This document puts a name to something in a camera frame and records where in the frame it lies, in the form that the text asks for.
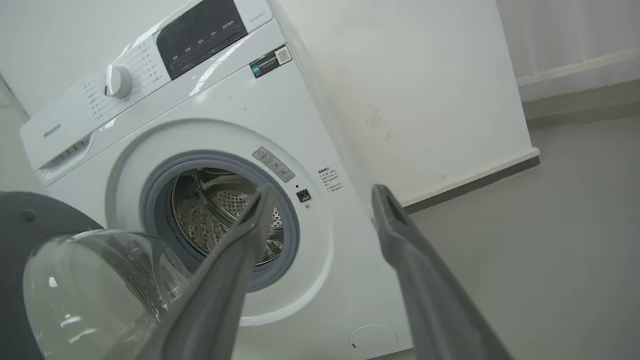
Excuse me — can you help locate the washing machine door with glass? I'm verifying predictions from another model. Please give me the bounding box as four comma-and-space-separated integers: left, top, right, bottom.
0, 191, 196, 360

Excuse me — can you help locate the grey rubber door gasket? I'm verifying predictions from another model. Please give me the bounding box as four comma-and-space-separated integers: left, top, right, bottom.
140, 151, 301, 294

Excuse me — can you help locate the black label sticker with QR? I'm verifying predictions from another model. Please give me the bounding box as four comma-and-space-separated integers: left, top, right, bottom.
249, 45, 294, 79

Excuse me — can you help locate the steel washing drum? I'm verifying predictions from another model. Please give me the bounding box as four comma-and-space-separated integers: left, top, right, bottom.
171, 168, 285, 267

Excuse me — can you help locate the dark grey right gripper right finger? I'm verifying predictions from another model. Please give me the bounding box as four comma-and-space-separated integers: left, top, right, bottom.
371, 184, 516, 360

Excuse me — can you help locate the grey warning sticker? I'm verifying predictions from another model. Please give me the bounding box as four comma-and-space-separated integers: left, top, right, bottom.
251, 146, 296, 183

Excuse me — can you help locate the white front-load washing machine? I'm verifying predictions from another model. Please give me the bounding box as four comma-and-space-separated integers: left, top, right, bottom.
19, 0, 414, 360

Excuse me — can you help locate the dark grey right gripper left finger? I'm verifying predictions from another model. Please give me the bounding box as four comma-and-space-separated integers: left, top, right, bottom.
134, 183, 277, 360

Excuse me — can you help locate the white detergent drawer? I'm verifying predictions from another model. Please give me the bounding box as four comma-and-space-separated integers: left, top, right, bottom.
19, 95, 97, 172

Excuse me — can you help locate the black display control panel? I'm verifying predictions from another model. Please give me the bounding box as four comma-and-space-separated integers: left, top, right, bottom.
155, 0, 249, 81

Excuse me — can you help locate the white program dial knob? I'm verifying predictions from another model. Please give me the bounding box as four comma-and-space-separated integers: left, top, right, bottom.
103, 64, 133, 99

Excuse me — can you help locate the round filter cover flap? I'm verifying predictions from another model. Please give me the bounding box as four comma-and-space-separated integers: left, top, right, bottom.
348, 324, 400, 357

